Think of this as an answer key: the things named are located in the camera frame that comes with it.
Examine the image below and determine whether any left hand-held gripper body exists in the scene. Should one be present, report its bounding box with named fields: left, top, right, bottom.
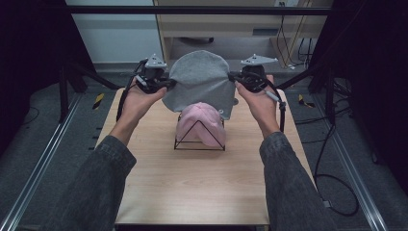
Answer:
left=134, top=53, right=168, bottom=94

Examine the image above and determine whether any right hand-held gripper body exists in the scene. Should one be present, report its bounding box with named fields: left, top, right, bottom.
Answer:
left=240, top=53, right=279, bottom=94

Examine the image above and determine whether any grey hat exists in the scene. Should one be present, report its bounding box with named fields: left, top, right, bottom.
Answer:
left=162, top=49, right=237, bottom=121

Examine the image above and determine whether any pink hat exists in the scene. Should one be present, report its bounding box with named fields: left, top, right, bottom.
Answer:
left=175, top=101, right=227, bottom=148

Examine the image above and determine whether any black wire rack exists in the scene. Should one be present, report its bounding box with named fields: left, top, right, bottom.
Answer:
left=173, top=110, right=226, bottom=152

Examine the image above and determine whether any person's left hand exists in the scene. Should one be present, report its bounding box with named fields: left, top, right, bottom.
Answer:
left=118, top=84, right=168, bottom=129

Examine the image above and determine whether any person's right hand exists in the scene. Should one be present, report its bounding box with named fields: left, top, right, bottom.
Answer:
left=235, top=74, right=285, bottom=133

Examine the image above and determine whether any light wooden shelf unit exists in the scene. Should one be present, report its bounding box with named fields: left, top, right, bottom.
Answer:
left=153, top=0, right=323, bottom=66

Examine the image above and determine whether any yellow black floor tape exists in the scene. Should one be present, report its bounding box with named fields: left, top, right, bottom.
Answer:
left=297, top=93, right=318, bottom=109
left=92, top=92, right=106, bottom=111

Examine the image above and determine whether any black metal stand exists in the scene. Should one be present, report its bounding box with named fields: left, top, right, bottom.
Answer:
left=276, top=61, right=337, bottom=126
left=58, top=61, right=122, bottom=123

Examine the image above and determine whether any dark curtain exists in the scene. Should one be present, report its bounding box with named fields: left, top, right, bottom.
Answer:
left=309, top=0, right=408, bottom=195
left=0, top=0, right=95, bottom=157

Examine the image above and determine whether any left hand-held gripper cable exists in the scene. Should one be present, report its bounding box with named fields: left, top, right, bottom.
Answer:
left=115, top=59, right=149, bottom=122

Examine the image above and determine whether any hand-held gripper cable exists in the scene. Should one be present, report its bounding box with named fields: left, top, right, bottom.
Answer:
left=249, top=70, right=287, bottom=133
left=115, top=59, right=149, bottom=122

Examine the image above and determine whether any right hand-held gripper cable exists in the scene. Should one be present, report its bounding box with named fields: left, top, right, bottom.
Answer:
left=249, top=70, right=287, bottom=133

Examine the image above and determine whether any black hanging cable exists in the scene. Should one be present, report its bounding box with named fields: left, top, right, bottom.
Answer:
left=278, top=1, right=314, bottom=65

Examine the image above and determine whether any yellow hanging cable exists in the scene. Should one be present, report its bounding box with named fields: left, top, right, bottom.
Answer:
left=276, top=0, right=314, bottom=69

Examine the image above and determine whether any black horizontal frame bar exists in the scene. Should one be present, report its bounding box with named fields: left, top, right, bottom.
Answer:
left=65, top=5, right=333, bottom=15

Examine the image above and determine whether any aluminium floor rail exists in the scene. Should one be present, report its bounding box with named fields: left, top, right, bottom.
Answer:
left=0, top=92, right=84, bottom=231
left=311, top=94, right=390, bottom=231

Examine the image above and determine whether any black looped floor cable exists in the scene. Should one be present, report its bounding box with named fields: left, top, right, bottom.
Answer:
left=313, top=123, right=361, bottom=218

